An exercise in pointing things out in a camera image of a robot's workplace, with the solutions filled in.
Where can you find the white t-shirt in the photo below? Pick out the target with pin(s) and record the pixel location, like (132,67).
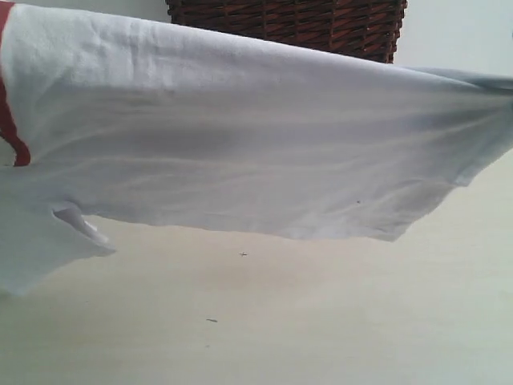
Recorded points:
(152,123)

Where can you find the dark brown wicker basket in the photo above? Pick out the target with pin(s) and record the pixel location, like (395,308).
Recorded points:
(365,29)

